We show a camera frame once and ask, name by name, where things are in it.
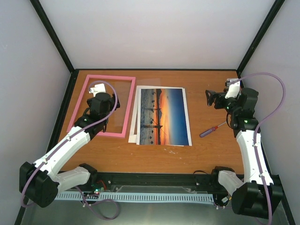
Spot pink wooden picture frame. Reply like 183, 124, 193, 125
67, 75, 136, 138

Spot blue red handled screwdriver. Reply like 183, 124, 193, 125
199, 121, 226, 138

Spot sunset photo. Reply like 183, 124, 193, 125
136, 87, 193, 146

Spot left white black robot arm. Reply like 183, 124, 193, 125
19, 92, 120, 208

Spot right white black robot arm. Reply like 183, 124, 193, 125
205, 88, 283, 219

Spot white photo mat board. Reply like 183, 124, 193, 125
127, 85, 186, 147

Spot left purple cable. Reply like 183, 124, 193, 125
20, 80, 121, 220

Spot purple cable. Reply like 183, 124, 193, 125
214, 72, 287, 225
20, 80, 121, 220

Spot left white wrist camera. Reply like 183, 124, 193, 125
89, 83, 106, 97

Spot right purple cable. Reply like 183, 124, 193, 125
214, 72, 287, 225

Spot black mounting rail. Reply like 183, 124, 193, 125
79, 172, 225, 192

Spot light blue slotted cable duct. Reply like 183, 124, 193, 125
55, 192, 215, 204

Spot black enclosure frame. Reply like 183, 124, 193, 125
14, 0, 296, 225

